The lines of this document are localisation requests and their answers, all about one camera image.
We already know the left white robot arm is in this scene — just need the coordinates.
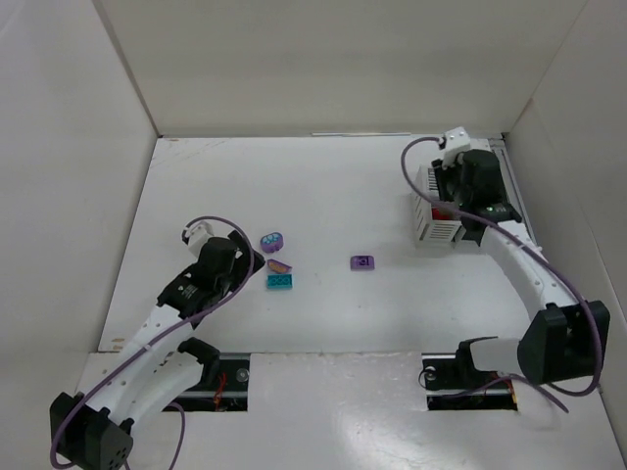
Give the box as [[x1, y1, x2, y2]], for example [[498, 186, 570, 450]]
[[49, 220, 265, 469]]

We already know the black slatted container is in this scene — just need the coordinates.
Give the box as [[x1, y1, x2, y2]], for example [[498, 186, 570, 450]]
[[458, 156, 523, 256]]

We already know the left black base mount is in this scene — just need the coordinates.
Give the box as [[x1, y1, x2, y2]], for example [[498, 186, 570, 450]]
[[173, 338, 251, 412]]

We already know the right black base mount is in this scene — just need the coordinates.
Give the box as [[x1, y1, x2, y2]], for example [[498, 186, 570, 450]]
[[418, 337, 518, 411]]

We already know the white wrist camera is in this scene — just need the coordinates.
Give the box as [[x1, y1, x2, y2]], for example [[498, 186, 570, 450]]
[[182, 220, 214, 259], [438, 126, 472, 168]]

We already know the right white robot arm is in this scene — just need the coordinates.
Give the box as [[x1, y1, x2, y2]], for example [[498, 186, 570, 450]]
[[432, 149, 610, 385]]

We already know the red flower lego piece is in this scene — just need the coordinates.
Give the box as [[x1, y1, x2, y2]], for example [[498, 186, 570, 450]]
[[431, 207, 457, 221]]

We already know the aluminium rail right edge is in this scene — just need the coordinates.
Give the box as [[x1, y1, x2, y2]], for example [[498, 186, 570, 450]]
[[488, 136, 536, 242]]

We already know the white slatted container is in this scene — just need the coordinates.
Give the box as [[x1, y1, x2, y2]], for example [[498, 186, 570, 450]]
[[410, 165, 466, 248]]

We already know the purple round lego piece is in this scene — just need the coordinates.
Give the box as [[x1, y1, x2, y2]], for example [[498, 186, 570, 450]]
[[260, 232, 284, 254]]

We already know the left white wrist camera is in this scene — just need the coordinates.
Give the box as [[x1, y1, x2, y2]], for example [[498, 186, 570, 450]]
[[182, 220, 214, 259]]

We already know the teal two-by-three lego brick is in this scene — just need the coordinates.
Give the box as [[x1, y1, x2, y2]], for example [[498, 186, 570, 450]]
[[266, 273, 293, 291]]

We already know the purple square lego brick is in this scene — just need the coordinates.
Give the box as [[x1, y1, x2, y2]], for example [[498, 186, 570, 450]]
[[350, 255, 375, 271]]

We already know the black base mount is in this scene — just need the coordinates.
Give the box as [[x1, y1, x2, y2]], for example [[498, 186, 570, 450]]
[[173, 338, 251, 412], [418, 337, 518, 411]]

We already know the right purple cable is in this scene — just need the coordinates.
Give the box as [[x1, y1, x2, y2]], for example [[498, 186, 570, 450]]
[[400, 136, 603, 415]]

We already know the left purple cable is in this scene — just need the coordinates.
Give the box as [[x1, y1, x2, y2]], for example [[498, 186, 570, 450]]
[[48, 215, 257, 470]]

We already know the purple orange lego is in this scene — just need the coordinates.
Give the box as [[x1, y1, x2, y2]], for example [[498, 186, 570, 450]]
[[266, 259, 292, 274]]

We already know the purple cable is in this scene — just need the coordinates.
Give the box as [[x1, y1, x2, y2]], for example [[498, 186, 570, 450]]
[[400, 136, 603, 415], [48, 215, 257, 470]]

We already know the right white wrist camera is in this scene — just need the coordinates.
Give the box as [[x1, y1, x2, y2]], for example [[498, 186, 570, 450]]
[[438, 126, 472, 168]]

